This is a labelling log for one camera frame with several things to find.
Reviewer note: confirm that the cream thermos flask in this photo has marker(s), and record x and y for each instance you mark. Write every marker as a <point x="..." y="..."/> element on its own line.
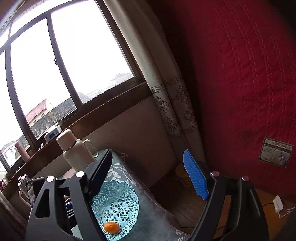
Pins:
<point x="79" y="154"/>

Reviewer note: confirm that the white box on windowsill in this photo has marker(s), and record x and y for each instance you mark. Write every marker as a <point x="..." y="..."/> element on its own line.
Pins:
<point x="52" y="132"/>

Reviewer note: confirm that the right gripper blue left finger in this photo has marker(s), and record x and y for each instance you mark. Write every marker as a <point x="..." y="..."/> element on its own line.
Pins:
<point x="97" y="172"/>

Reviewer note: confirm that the yellow plastic stool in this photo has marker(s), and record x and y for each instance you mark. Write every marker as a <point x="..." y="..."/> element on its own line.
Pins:
<point x="182" y="175"/>

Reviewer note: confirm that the small mandarin in basket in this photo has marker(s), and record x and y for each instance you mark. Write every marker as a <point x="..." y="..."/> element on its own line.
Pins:
<point x="111" y="227"/>

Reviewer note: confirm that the glass electric kettle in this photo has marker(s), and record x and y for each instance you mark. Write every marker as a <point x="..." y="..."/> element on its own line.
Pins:
<point x="26" y="191"/>

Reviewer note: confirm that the white power adapter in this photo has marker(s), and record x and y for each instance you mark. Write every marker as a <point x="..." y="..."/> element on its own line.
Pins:
<point x="278" y="205"/>

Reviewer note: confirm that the green leaf-pattern tablecloth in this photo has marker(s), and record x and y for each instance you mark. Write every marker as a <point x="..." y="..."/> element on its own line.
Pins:
<point x="153" y="222"/>

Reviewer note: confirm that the beige patterned curtain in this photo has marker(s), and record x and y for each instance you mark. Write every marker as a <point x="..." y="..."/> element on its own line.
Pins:
<point x="145" y="37"/>

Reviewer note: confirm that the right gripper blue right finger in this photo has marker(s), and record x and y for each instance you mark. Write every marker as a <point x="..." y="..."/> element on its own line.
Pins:
<point x="196" y="175"/>

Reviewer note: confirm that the pink tumbler on windowsill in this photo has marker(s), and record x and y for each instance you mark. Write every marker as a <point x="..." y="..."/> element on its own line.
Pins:
<point x="21" y="150"/>

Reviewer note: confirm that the light blue plastic fruit basket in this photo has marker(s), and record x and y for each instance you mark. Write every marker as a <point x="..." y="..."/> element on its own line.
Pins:
<point x="116" y="202"/>

